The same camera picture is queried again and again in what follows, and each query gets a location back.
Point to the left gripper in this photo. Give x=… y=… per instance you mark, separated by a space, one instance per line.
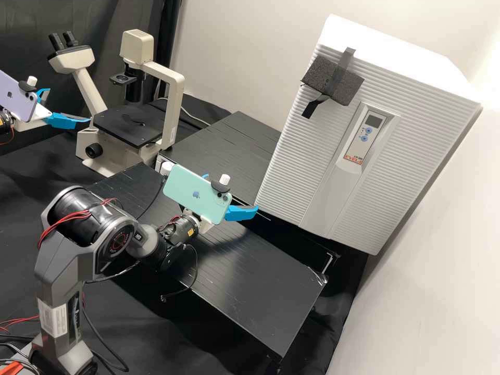
x=39 y=116

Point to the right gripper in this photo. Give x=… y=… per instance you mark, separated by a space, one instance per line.
x=206 y=226

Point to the incubator door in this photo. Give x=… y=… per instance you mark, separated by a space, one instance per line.
x=312 y=156

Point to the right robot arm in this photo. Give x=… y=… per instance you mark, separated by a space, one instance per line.
x=74 y=250

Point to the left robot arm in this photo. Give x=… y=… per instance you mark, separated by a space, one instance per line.
x=7 y=129

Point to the white incubator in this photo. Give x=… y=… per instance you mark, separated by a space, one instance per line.
x=390 y=50

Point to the cream microscope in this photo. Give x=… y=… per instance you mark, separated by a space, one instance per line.
x=117 y=129

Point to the black platform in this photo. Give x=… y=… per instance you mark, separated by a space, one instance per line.
x=242 y=281
x=203 y=107
x=226 y=148

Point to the left wrist camera phone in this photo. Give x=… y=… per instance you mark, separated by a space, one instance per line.
x=13 y=97

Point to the wrist camera phone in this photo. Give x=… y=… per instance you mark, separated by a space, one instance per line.
x=195 y=193
x=13 y=97

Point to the right wrist camera phone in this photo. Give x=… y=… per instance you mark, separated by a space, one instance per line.
x=195 y=193

